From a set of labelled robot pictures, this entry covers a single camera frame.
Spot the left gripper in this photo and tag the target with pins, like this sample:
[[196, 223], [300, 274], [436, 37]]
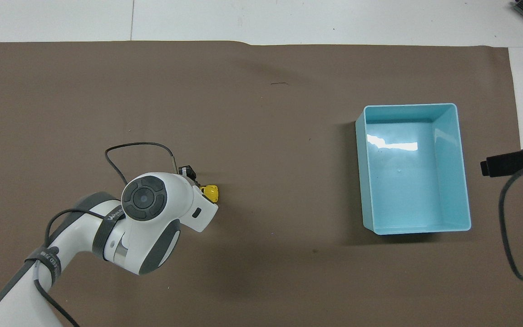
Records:
[[189, 173]]

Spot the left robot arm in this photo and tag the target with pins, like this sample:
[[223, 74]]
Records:
[[152, 236]]

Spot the light blue plastic bin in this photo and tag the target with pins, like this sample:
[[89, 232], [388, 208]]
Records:
[[407, 181]]

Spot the yellow toy beetle car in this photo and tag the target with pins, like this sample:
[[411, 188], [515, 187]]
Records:
[[211, 193]]

